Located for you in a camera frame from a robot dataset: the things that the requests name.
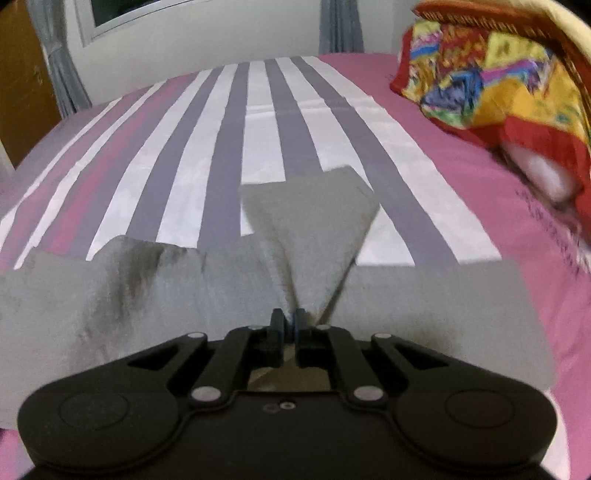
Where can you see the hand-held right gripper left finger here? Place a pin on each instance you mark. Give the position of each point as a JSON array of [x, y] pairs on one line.
[[280, 333]]

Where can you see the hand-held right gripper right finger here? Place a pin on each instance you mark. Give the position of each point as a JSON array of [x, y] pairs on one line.
[[298, 333]]

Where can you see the grey curtain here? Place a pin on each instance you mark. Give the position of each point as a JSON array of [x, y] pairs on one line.
[[62, 69], [339, 25]]

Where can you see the window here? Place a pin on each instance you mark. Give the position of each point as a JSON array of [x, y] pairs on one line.
[[120, 11]]

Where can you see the grey pants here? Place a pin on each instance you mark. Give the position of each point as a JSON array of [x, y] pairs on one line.
[[138, 300]]

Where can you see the white pillow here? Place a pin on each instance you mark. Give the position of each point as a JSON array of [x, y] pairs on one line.
[[549, 177]]

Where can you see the striped pink bed sheet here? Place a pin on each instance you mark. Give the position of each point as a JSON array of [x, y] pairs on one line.
[[295, 115]]

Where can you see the brown wooden door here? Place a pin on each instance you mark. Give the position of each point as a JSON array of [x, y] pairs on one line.
[[23, 83]]

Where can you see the colourful patchwork blanket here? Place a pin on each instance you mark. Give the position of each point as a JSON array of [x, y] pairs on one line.
[[498, 69]]

